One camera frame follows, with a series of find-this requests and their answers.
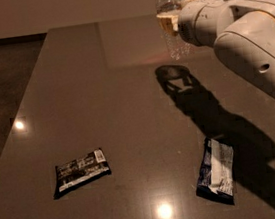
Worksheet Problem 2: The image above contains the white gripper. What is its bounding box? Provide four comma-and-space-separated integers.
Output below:
157, 0, 231, 47

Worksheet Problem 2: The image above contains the clear plastic water bottle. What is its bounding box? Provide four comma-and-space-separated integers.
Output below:
155, 0, 185, 60

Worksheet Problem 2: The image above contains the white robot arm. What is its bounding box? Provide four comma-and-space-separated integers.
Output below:
157, 0, 275, 98

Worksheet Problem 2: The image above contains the blue white snack wrapper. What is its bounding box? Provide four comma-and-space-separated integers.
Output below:
196, 138, 234, 205

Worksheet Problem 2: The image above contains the black snack bar wrapper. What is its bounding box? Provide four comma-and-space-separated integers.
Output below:
53, 149, 112, 200

